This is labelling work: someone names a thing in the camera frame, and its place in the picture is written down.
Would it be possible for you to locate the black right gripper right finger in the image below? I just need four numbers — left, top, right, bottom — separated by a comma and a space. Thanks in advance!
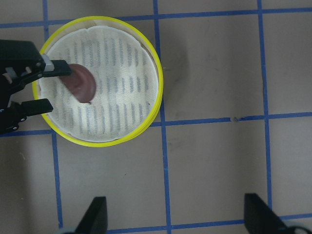
244, 193, 293, 234

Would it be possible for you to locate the brown bun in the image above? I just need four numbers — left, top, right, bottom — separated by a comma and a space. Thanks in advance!
59, 64, 97, 103

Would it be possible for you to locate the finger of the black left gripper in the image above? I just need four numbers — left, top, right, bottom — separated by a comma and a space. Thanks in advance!
12, 98, 54, 119
41, 54, 72, 78

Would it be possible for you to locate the yellow bamboo steamer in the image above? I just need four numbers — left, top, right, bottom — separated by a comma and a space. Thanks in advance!
32, 16, 163, 147

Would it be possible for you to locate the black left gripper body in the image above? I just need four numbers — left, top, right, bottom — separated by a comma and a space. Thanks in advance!
0, 39, 45, 134

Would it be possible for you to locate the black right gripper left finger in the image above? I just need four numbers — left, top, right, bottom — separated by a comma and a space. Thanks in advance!
74, 196, 108, 234

